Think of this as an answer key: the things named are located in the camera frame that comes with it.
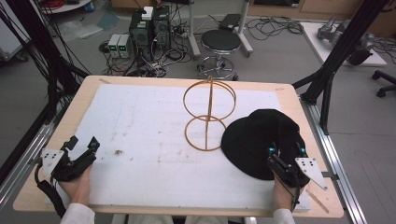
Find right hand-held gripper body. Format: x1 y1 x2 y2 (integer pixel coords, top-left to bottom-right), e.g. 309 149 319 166
266 152 329 191

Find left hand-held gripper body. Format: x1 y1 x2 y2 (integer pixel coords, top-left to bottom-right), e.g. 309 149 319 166
40 146 98 183

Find black brimmed hat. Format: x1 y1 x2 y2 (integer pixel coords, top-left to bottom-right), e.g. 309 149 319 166
220 108 309 182

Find wooden ring hat stand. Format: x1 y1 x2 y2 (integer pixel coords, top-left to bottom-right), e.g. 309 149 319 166
182 75 237 152

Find person's right hand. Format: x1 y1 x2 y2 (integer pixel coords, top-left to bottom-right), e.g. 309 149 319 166
272 174 305 212

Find person's left hand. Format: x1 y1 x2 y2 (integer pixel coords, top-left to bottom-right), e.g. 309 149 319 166
58 163 93 207

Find thin wooden stick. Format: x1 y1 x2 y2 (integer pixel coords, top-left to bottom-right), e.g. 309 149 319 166
305 189 331 215

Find white foam mat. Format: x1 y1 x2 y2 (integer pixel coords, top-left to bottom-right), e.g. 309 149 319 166
44 83 313 213

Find white power supply box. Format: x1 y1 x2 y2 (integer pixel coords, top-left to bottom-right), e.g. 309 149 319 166
118 34 134 60
107 34 121 59

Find white floor board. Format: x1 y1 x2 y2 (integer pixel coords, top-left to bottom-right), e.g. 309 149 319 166
300 21 389 67

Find black office chair base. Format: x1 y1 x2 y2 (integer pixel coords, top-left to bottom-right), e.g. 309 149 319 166
371 69 396 99

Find clear plastic sheets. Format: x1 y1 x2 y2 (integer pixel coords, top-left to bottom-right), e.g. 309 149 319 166
57 11 121 41

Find grey equipment case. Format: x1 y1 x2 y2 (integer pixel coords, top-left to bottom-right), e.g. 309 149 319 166
0 0 30 63

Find black computer tower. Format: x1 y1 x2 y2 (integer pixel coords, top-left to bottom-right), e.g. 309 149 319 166
151 5 173 53
128 10 154 63

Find black round stool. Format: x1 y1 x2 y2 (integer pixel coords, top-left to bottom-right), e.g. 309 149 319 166
196 29 243 81

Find black flat box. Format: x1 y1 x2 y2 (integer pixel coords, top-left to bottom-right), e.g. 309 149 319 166
218 13 243 33

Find round white table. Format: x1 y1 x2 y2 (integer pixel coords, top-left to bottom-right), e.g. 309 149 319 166
37 0 95 14

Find white metal table legs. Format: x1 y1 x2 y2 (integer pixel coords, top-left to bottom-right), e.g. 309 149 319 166
186 0 255 59

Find white small box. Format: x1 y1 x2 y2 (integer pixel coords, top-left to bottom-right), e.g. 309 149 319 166
141 6 155 21

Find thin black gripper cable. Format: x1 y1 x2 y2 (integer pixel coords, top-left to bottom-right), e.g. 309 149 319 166
290 180 303 213

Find black sleeved gripper cable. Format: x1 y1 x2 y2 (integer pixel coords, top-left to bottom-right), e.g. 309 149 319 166
34 162 68 219

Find aluminium rail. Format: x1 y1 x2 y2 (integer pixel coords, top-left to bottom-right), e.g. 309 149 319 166
0 101 72 204
299 94 369 224

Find black frame with cables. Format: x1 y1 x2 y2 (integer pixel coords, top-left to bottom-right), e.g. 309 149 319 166
0 0 92 120

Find black metal frame post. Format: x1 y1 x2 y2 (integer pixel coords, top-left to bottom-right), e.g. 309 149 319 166
291 0 390 135

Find cable tangle by computers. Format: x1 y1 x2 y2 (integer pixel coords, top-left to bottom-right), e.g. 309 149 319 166
98 38 194 77

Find black floor cable tangle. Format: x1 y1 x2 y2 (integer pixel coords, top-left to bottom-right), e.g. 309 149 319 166
244 14 304 42

